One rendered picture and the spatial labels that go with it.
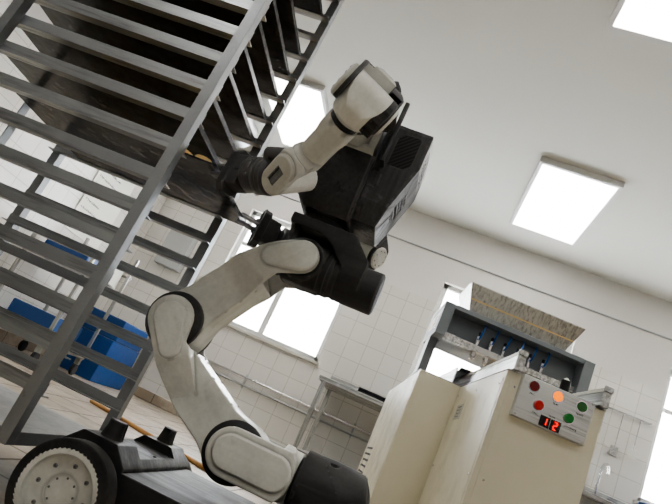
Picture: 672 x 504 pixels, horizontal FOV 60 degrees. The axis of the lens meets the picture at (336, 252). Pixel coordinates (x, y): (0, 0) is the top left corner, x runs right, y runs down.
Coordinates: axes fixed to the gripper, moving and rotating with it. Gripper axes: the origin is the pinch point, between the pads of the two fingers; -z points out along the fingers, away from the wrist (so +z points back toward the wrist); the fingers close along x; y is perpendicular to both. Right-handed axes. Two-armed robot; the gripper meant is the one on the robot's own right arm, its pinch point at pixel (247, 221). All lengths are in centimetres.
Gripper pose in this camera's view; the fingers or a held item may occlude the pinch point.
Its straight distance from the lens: 177.6
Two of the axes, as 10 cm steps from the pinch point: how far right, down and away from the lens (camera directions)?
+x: 4.1, -8.7, 2.9
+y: 4.1, -1.0, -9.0
